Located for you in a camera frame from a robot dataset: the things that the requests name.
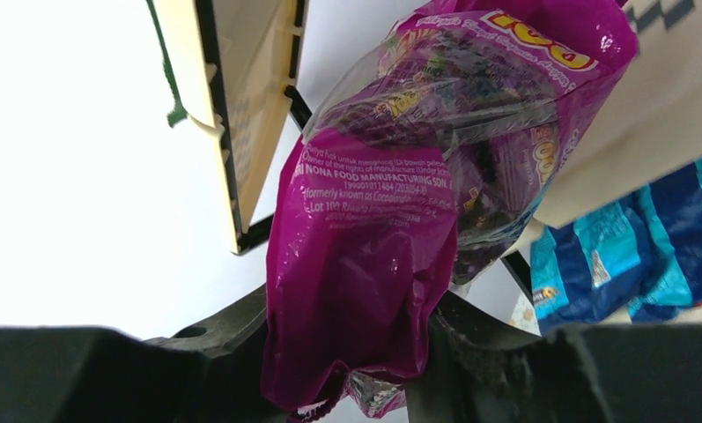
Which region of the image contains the cream three-tier shelf rack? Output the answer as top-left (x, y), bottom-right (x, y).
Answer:
top-left (146, 0), bottom-right (702, 310)

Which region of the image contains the blue candy bag shelf right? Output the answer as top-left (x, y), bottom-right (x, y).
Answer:
top-left (628, 158), bottom-right (702, 323)

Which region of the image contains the blue candy bag shelf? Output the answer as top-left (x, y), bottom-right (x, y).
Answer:
top-left (530, 197), bottom-right (654, 334)
top-left (628, 158), bottom-right (702, 323)

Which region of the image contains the blue candy bag shelf left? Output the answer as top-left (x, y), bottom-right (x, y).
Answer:
top-left (530, 197), bottom-right (654, 334)

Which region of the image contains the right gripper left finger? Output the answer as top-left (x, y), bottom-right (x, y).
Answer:
top-left (0, 288), bottom-right (287, 422)

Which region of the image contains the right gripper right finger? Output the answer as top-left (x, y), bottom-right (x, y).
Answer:
top-left (405, 293), bottom-right (702, 422)

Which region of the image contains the purple candy bag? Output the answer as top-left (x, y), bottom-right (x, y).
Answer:
top-left (261, 1), bottom-right (638, 422)

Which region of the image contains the green Fox's candy bag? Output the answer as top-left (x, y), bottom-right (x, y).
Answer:
top-left (146, 0), bottom-right (188, 128)

